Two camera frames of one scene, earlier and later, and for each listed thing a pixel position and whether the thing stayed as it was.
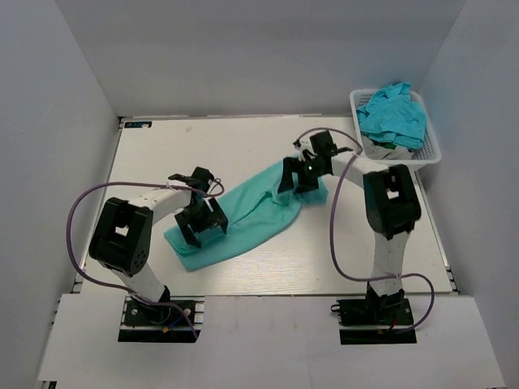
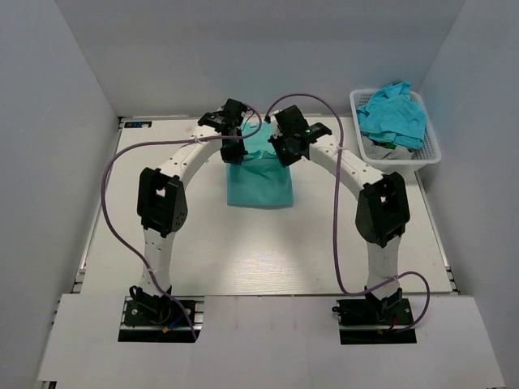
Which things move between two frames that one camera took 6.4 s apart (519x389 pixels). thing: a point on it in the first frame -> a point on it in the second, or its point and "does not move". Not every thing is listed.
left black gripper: [215, 217] -> [235, 157]
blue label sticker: [137, 124] does not move
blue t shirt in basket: [391, 113] does not move
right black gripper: [293, 164] -> [284, 160]
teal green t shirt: [257, 214] -> [259, 178]
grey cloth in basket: [375, 151] does not move
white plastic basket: [430, 154] does not move
